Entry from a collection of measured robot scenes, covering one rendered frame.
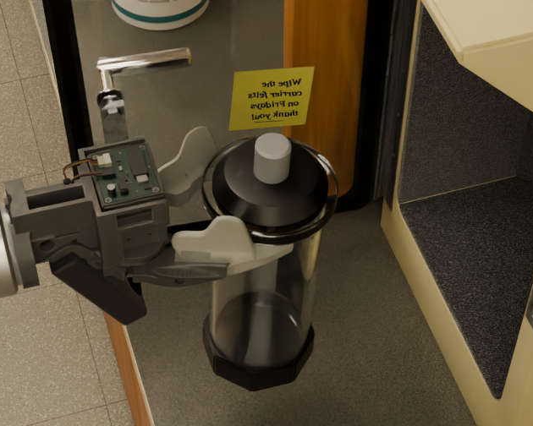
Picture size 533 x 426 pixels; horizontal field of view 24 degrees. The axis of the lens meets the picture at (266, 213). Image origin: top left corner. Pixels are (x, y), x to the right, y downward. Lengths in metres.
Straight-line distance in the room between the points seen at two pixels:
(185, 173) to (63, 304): 1.51
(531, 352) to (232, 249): 0.27
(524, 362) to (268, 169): 0.28
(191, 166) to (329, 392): 0.34
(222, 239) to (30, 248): 0.14
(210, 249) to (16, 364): 1.50
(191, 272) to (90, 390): 1.44
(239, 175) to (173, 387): 0.35
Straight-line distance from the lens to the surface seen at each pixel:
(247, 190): 0.95
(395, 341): 1.28
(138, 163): 0.93
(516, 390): 1.10
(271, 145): 0.94
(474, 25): 0.74
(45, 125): 2.82
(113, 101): 1.13
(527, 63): 0.76
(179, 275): 0.94
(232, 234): 0.93
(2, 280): 0.93
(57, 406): 2.36
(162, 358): 1.26
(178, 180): 1.00
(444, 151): 1.25
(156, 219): 0.91
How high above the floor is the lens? 1.99
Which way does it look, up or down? 50 degrees down
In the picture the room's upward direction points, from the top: straight up
